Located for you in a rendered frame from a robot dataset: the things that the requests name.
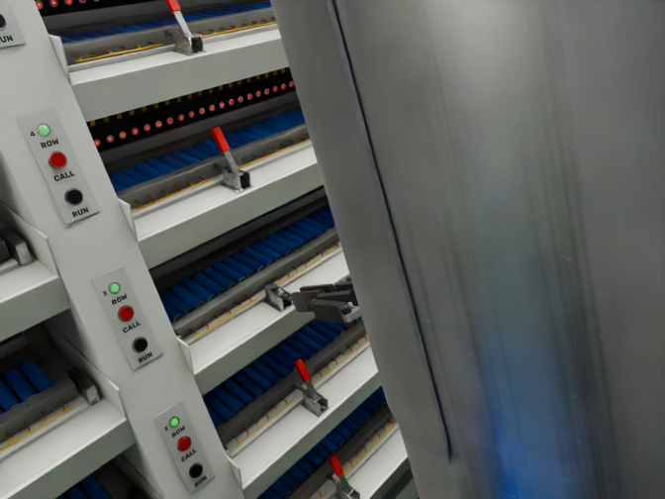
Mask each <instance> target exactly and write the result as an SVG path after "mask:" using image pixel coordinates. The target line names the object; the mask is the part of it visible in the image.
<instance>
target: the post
mask: <svg viewBox="0 0 665 499"><path fill-rule="evenodd" d="M7 1H8V3H9V5H10V7H11V10H12V12H13V14H14V17H15V19H16V21H17V23H18V26H19V28H20V30H21V33H22V35H23V37H24V40H25V42H26V43H25V44H21V45H15V46H9V47H4V48H0V201H2V202H3V203H4V204H5V205H7V206H8V207H9V208H11V209H12V210H13V211H14V212H16V213H17V214H18V215H20V216H21V217H22V218H23V219H25V220H26V221H27V222H29V223H30V224H31V225H33V226H34V227H35V228H36V229H38V230H39V231H40V232H42V233H43V234H44V235H45V236H47V237H48V240H49V243H50V246H51V249H52V252H53V255H54V258H55V261H56V264H57V267H58V270H59V273H60V276H61V279H62V282H63V285H64V288H65V291H66V294H67V297H68V300H69V303H70V306H71V307H70V308H69V309H66V310H64V311H62V312H60V313H58V314H56V315H54V316H52V317H50V318H48V319H47V320H48V321H50V322H51V323H52V324H53V325H54V326H55V327H56V328H57V329H58V330H59V331H60V332H61V333H62V334H63V335H64V336H65V337H66V338H67V339H68V340H69V341H70V342H71V343H72V344H73V345H74V346H75V347H76V348H78V349H79V350H80V351H81V352H82V353H83V354H84V355H85V356H86V357H87V358H88V359H89V360H90V361H91V362H92V363H93V364H94V365H95V366H96V367H97V368H98V369H99V370H100V371H101V372H102V373H103V374H105V375H106V376H107V377H108V378H109V379H110V380H111V381H112V382H113V383H114V384H115V385H116V386H117V387H118V388H119V389H120V392H121V395H122V398H123V402H124V405H125V408H126V412H127V415H128V419H129V422H130V425H131V428H132V432H133V435H134V438H135V443H134V444H132V445H131V446H130V447H128V448H127V449H125V450H123V451H122V452H121V454H122V455H123V456H124V457H125V459H126V460H127V461H128V462H129V463H130V464H131V465H132V466H133V467H134V468H135V469H136V471H137V472H138V473H139V474H140V475H141V476H142V477H143V478H144V479H145V480H146V481H147V483H148V484H149V485H150V486H151V487H152V488H153V489H154V490H155V491H156V492H157V493H158V495H159V496H160V497H161V498H162V499H244V497H243V494H242V492H241V490H240V487H239V485H238V481H237V479H236V476H235V474H234V472H233V469H232V467H231V465H230V462H229V460H228V458H227V455H226V453H225V450H224V448H223V446H222V443H221V441H220V439H219V436H218V434H217V432H216V429H215V427H214V424H213V422H212V420H211V417H210V415H209V413H208V410H207V408H206V406H205V403H204V401H203V398H202V396H201V394H200V391H199V389H198V387H197V384H196V382H195V380H194V377H193V375H192V372H191V370H190V368H189V365H188V363H187V361H186V358H185V356H184V354H183V351H182V349H181V346H180V344H179V342H178V340H177V338H176V336H175V333H174V331H173V329H172V326H171V324H170V321H169V319H168V317H167V314H166V312H165V310H164V307H163V305H162V303H161V300H160V298H159V295H158V293H157V291H156V288H155V286H154V284H153V281H152V279H151V277H150V274H149V272H148V269H147V267H146V265H145V262H144V260H143V256H142V254H141V252H140V249H139V247H138V244H137V242H136V240H135V237H134V235H133V233H132V230H131V228H130V226H129V223H128V221H127V218H126V216H125V214H124V211H123V209H122V207H121V204H120V202H119V200H118V197H117V195H116V192H115V190H114V188H113V185H112V183H111V181H110V178H109V176H108V174H107V171H106V169H105V166H104V164H103V162H102V159H101V157H100V155H99V152H98V151H97V149H96V146H95V144H94V141H93V139H92V137H91V134H90V132H89V130H88V127H87V125H86V123H85V120H84V118H83V115H82V113H81V111H80V108H79V106H78V104H77V101H76V99H75V97H74V94H73V92H72V89H71V87H70V85H69V82H68V80H67V78H66V75H65V73H64V71H63V68H62V66H61V63H60V61H59V59H58V56H57V54H56V52H55V49H54V47H53V45H52V42H51V40H50V37H49V35H48V31H47V29H46V27H45V24H44V22H43V20H42V17H41V15H40V12H39V10H38V8H37V5H36V3H35V1H34V0H7ZM49 108H54V110H55V112H56V114H57V116H58V118H59V120H60V122H61V125H62V127H63V129H64V132H65V134H66V136H67V138H68V141H69V143H70V145H71V148H72V150H73V152H74V154H75V157H76V159H77V161H78V164H79V166H80V168H81V170H82V173H83V175H84V177H85V180H86V182H87V184H88V187H89V189H90V191H91V193H92V196H93V198H94V200H95V203H96V205H97V207H98V209H99V212H98V213H95V214H92V215H90V216H87V217H85V218H82V219H79V220H77V221H74V222H72V223H69V224H66V225H65V224H64V221H63V219H62V217H61V215H60V213H59V210H58V208H57V206H56V204H55V202H54V200H53V197H52V195H51V193H50V191H49V189H48V185H47V183H46V181H45V179H44V177H43V174H42V172H41V170H40V168H39V166H38V163H37V161H36V159H35V157H34V155H33V152H32V150H31V148H30V146H29V144H28V142H27V139H26V137H25V135H24V133H23V131H22V128H21V126H20V124H19V122H18V120H17V118H16V117H17V116H21V115H25V114H30V113H34V112H38V111H42V110H45V109H49ZM120 266H123V267H124V269H125V271H126V274H127V276H128V277H129V280H130V282H131V284H132V286H133V289H134V291H135V293H136V296H137V298H138V300H139V302H140V305H141V307H142V311H143V313H144V315H145V317H146V320H147V322H148V324H149V327H150V329H151V331H152V334H153V336H154V338H155V340H156V343H157V345H158V347H159V350H160V352H161V354H160V355H159V356H157V357H155V358H154V359H152V360H150V361H149V362H147V363H145V364H144V365H142V366H140V367H139V368H137V369H135V370H134V371H132V369H131V367H130V364H129V362H128V360H127V358H126V356H125V353H124V351H123V349H122V347H121V345H120V343H119V340H118V338H117V336H116V334H115V332H114V329H113V327H112V325H111V323H110V321H109V319H108V316H107V314H106V312H105V310H104V308H103V305H102V303H101V301H100V299H99V297H98V295H97V292H96V290H95V288H94V286H93V284H92V281H91V280H92V279H94V278H96V277H98V276H100V275H103V274H105V273H107V272H109V271H111V270H113V269H116V268H118V267H120ZM179 400H182V402H183V405H184V407H185V409H186V411H187V414H188V416H189V418H190V421H191V423H192V425H193V428H194V430H195V432H196V434H197V437H198V439H199V441H200V444H201V446H202V448H203V450H204V453H205V455H206V457H207V460H208V462H209V463H210V466H211V468H212V470H213V472H214V476H213V477H212V478H211V479H209V480H208V481H207V482H206V483H205V484H203V485H202V486H201V487H200V488H198V489H197V490H196V491H195V492H194V493H192V494H191V495H189V493H188V491H187V489H186V487H185V485H184V482H183V480H182V478H181V476H180V474H179V472H178V469H177V467H176V465H175V463H174V461H173V458H172V456H171V454H170V452H169V450H168V447H167V445H166V443H165V441H164V439H163V437H162V434H161V432H160V430H159V428H158V426H157V423H156V421H155V419H154V417H156V416H157V415H159V414H160V413H162V412H163V411H165V410H166V409H168V408H169V407H171V406H172V405H174V404H175V403H176V402H178V401H179Z"/></svg>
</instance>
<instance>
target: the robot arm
mask: <svg viewBox="0 0 665 499"><path fill-rule="evenodd" d="M270 2H271V6H272V9H273V13H274V16H275V20H276V23H277V27H278V30H279V33H280V37H281V40H282V44H283V47H284V50H285V53H286V56H287V60H288V63H289V67H290V70H291V74H292V77H293V81H294V84H295V87H296V91H297V94H298V98H299V101H300V105H301V108H302V111H303V115H304V118H305V122H306V125H307V129H308V132H309V136H310V139H311V142H312V146H313V149H314V153H315V156H316V160H317V163H318V166H319V170H320V173H321V177H322V180H323V184H324V186H325V190H326V193H327V196H328V200H329V203H330V207H331V210H332V216H333V219H334V223H335V226H336V230H337V233H338V237H339V240H340V244H341V247H342V250H343V254H344V257H345V261H346V264H347V268H348V271H349V274H350V275H348V276H347V277H346V278H345V279H346V281H338V282H337V283H335V284H334V285H333V284H332V283H329V284H318V285H306V286H302V287H300V291H299V292H293V293H291V294H290V297H291V299H292V301H293V304H294V306H295V308H296V311H297V312H298V313H302V312H314V313H315V316H316V318H317V320H322V321H328V322H334V323H340V324H346V325H347V326H348V327H349V328H353V327H355V326H356V325H357V321H358V320H359V319H358V317H360V316H362V319H363V323H364V326H365V329H366V333H367V336H368V340H369V343H370V346H371V349H372V353H373V356H374V359H375V363H376V366H377V370H378V373H379V377H380V380H381V383H382V387H383V390H384V394H385V397H386V400H387V403H388V406H389V408H390V410H391V412H392V414H393V416H394V418H395V419H396V421H397V422H398V425H399V428H400V432H401V435H402V439H403V442H404V445H405V449H406V452H407V456H408V459H409V463H410V466H411V470H412V473H413V477H414V479H415V483H416V486H417V490H418V493H419V497H420V499H665V0H270Z"/></svg>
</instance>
